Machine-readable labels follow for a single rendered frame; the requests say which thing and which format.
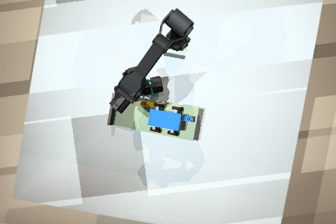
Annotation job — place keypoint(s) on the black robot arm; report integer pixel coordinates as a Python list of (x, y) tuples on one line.
[(130, 87)]

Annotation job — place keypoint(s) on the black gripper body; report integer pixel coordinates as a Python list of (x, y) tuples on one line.
[(156, 85)]

